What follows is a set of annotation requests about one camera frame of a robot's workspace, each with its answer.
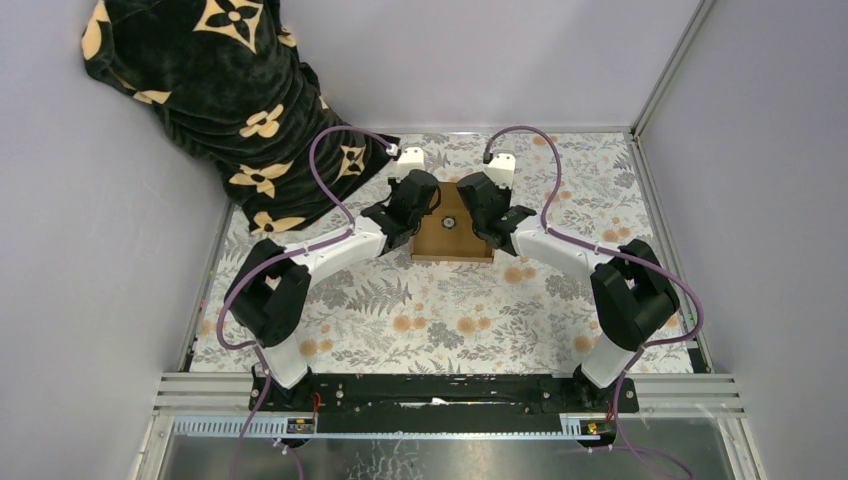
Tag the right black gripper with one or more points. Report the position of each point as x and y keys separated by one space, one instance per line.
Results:
x=503 y=193

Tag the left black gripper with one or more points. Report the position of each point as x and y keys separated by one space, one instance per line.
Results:
x=393 y=185

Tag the brown cardboard box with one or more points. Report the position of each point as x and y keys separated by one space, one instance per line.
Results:
x=446 y=234

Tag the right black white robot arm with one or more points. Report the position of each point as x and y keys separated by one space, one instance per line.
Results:
x=632 y=298

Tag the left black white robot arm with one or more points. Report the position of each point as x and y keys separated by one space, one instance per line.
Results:
x=269 y=292

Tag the floral patterned table mat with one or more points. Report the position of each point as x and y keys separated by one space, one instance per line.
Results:
x=513 y=315

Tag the black floral plush blanket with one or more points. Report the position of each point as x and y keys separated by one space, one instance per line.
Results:
x=228 y=86

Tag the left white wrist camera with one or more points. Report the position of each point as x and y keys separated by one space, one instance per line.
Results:
x=407 y=161

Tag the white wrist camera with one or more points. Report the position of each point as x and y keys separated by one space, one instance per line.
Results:
x=500 y=169
x=407 y=161

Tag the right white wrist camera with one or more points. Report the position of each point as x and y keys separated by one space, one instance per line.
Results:
x=500 y=169

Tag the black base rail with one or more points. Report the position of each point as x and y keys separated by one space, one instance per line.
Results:
x=441 y=404

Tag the aluminium frame rails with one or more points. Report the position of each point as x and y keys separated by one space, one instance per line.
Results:
x=691 y=423

